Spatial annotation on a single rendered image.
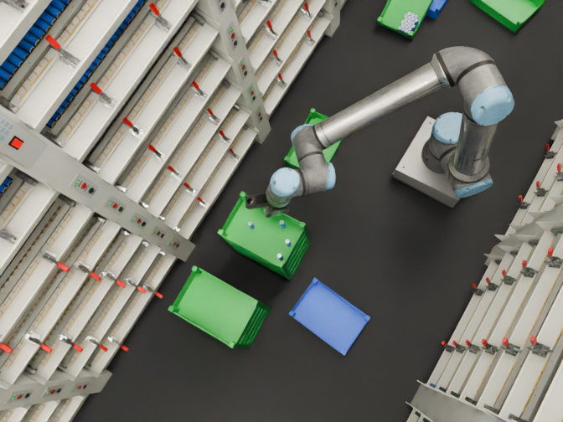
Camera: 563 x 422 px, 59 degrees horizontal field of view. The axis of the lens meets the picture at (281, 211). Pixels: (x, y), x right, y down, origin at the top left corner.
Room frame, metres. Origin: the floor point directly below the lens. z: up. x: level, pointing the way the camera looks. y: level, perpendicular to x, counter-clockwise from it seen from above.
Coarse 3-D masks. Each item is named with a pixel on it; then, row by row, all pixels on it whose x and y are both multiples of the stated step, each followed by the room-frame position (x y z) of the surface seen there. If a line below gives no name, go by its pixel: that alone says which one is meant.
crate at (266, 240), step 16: (240, 208) 0.67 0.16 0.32; (256, 208) 0.64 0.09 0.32; (224, 224) 0.62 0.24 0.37; (240, 224) 0.60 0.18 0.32; (256, 224) 0.58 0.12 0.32; (272, 224) 0.55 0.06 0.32; (288, 224) 0.53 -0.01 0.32; (304, 224) 0.48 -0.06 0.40; (240, 240) 0.54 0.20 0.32; (256, 240) 0.51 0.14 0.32; (272, 240) 0.49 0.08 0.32; (272, 256) 0.43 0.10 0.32; (288, 256) 0.39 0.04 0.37
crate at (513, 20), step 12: (480, 0) 1.31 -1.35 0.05; (492, 0) 1.31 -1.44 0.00; (504, 0) 1.28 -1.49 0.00; (516, 0) 1.26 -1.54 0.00; (528, 0) 1.23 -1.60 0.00; (540, 0) 1.17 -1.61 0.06; (492, 12) 1.23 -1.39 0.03; (504, 12) 1.22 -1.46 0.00; (516, 12) 1.19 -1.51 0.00; (528, 12) 1.17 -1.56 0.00; (504, 24) 1.15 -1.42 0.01; (516, 24) 1.10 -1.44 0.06
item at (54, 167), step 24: (48, 144) 0.69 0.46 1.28; (24, 168) 0.64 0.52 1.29; (48, 168) 0.66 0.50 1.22; (72, 168) 0.68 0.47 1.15; (72, 192) 0.65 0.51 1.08; (96, 192) 0.67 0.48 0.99; (120, 192) 0.69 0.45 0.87; (120, 216) 0.65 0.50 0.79; (144, 216) 0.68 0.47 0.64; (168, 240) 0.66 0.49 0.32
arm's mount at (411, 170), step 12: (432, 120) 0.77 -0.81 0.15; (420, 132) 0.74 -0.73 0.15; (420, 144) 0.68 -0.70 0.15; (408, 156) 0.65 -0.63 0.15; (420, 156) 0.63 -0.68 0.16; (396, 168) 0.62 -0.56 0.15; (408, 168) 0.60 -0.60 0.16; (420, 168) 0.58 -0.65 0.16; (408, 180) 0.56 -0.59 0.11; (420, 180) 0.53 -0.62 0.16; (432, 180) 0.50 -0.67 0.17; (444, 180) 0.48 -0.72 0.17; (432, 192) 0.46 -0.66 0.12; (444, 192) 0.43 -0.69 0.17
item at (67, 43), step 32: (64, 0) 0.94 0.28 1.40; (96, 0) 0.94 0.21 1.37; (128, 0) 0.92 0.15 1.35; (32, 32) 0.89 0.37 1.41; (64, 32) 0.88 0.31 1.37; (96, 32) 0.87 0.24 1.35; (32, 64) 0.81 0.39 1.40; (64, 64) 0.81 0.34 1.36; (0, 96) 0.76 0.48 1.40; (32, 96) 0.76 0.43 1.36; (64, 96) 0.76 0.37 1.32
